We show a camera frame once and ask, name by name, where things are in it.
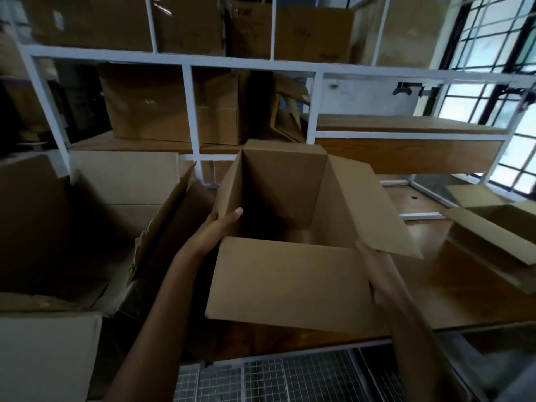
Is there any person's left hand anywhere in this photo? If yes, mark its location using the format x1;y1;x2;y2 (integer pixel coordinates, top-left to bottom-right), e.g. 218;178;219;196
180;207;244;262

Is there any person's right hand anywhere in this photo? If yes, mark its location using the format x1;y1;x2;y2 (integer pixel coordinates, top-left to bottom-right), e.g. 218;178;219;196
354;240;406;307

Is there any brown cardboard box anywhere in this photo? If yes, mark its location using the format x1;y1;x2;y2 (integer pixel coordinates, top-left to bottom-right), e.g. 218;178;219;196
205;148;423;336

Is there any person's left forearm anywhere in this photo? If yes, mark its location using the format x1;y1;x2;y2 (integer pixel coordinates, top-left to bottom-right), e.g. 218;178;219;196
100;249;216;402

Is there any person's right forearm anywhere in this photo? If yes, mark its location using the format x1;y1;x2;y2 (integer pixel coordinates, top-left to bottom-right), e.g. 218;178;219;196
387;284;470;402

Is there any wooden shelf board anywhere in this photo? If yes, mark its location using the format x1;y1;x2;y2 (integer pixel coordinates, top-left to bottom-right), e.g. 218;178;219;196
314;114;508;176

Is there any crumpled open cardboard box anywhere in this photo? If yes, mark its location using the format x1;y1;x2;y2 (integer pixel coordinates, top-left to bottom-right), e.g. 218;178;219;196
268;75;312;143

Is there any large taped cardboard box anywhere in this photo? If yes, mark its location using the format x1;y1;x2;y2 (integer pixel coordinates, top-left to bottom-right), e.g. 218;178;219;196
97;63;252;146

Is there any small open cardboard box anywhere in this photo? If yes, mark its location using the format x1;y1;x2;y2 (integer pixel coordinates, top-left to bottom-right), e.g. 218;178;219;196
443;184;536;294

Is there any white metal shelf rack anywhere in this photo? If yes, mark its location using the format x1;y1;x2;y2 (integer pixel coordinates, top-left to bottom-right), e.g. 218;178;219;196
13;0;536;222

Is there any large torn open cardboard box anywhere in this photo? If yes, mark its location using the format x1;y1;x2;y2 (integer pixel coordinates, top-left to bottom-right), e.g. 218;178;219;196
0;150;216;402

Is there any black barred window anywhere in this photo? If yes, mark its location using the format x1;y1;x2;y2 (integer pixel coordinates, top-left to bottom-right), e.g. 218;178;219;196
419;0;536;197

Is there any wire mesh basket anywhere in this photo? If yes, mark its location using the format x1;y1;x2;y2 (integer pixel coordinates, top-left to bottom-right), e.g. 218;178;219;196
174;343;419;402

